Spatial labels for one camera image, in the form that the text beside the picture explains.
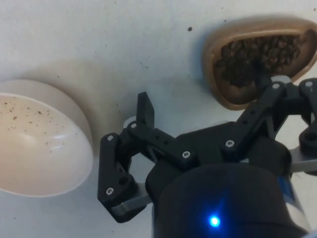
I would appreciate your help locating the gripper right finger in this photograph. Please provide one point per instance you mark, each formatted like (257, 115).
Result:
(252, 119)

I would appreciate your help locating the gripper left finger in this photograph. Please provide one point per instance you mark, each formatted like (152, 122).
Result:
(109, 168)

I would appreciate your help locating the brown cup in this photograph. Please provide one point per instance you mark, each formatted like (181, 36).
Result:
(218, 37)

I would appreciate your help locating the coffee beans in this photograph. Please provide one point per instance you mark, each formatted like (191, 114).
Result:
(247, 57)

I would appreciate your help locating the white bowl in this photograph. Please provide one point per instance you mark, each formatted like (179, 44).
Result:
(37, 148)

